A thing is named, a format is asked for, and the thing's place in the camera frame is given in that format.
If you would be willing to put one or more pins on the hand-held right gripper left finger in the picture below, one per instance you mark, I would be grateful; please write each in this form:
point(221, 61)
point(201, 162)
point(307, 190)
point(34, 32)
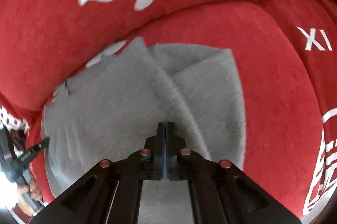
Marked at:
point(161, 151)

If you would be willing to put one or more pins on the person's left hand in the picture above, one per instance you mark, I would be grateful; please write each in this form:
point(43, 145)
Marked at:
point(33, 187)

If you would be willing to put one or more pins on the red printed sofa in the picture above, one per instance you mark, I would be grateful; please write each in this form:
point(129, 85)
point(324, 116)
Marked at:
point(276, 108)

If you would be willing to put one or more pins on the grey sweater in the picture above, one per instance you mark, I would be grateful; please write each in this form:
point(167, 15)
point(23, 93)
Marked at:
point(105, 108)

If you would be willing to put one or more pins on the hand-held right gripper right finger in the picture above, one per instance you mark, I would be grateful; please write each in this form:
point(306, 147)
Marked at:
point(169, 151)

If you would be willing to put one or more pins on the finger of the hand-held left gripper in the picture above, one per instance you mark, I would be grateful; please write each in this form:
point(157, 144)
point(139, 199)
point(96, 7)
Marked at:
point(36, 147)

